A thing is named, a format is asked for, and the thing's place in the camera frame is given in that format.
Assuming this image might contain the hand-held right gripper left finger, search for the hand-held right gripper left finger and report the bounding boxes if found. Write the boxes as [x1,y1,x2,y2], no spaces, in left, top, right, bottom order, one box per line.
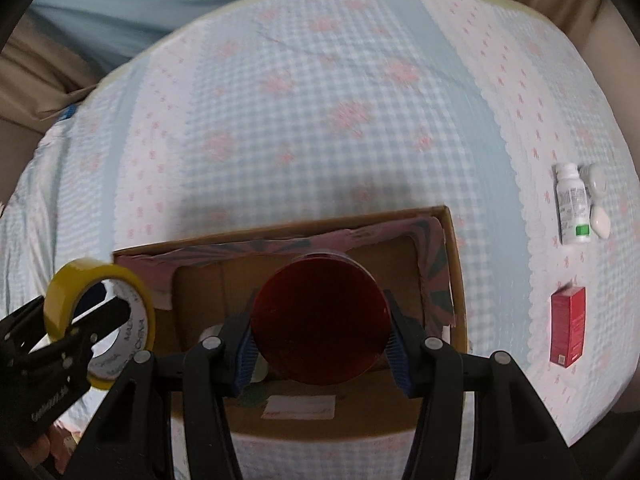
[75,310,267,480]

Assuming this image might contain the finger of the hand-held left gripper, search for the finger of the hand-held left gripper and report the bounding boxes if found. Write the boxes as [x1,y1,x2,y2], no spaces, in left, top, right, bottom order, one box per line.
[65,296,133,356]
[0,296,48,356]

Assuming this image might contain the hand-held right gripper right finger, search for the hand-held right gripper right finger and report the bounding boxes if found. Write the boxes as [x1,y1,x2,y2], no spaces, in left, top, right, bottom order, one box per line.
[382,289,572,480]

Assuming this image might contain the yellow tape roll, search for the yellow tape roll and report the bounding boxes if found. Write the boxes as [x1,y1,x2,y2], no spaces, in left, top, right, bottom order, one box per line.
[43,258,157,392]

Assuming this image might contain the round red tin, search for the round red tin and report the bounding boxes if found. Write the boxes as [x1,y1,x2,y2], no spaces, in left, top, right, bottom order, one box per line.
[250,254,392,387]

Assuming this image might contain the cardboard box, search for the cardboard box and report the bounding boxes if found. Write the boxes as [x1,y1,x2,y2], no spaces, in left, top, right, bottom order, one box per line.
[112,204,468,436]

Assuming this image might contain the red carton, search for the red carton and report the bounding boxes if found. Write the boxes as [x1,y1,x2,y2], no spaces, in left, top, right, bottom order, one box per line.
[549,285,587,367]

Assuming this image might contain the white plastic bottle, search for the white plastic bottle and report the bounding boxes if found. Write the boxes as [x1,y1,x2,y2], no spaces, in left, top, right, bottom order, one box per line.
[554,162,593,246]

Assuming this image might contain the small white oval cap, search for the small white oval cap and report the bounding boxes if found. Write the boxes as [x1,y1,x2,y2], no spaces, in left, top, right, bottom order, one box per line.
[589,205,612,239]

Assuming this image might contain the checked floral bed sheet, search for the checked floral bed sheet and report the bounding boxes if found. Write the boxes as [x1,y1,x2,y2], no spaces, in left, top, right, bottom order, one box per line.
[0,0,635,480]

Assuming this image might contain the light blue quilt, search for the light blue quilt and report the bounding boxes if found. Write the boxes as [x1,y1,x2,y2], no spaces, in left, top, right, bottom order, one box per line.
[27,0,453,78]

